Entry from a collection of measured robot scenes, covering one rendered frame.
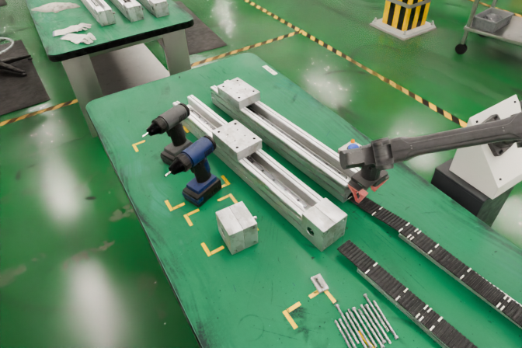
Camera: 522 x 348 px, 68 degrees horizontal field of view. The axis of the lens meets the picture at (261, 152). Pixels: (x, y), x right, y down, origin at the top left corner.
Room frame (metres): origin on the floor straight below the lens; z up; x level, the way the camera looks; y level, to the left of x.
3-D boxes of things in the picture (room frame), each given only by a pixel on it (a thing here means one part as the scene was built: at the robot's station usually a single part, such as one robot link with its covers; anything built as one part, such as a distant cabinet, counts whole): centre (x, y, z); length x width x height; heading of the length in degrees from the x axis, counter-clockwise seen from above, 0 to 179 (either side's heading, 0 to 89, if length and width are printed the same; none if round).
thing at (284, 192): (1.09, 0.09, 0.82); 0.80 x 0.10 x 0.09; 37
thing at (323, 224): (0.74, -0.19, 0.83); 0.12 x 0.09 x 0.10; 127
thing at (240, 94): (1.40, 0.08, 0.87); 0.16 x 0.11 x 0.07; 37
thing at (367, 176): (0.84, -0.33, 0.94); 0.10 x 0.07 x 0.07; 126
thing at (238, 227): (0.74, 0.07, 0.83); 0.11 x 0.10 x 0.10; 117
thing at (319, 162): (1.20, -0.07, 0.82); 0.80 x 0.10 x 0.09; 37
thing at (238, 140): (1.09, 0.09, 0.87); 0.16 x 0.11 x 0.07; 37
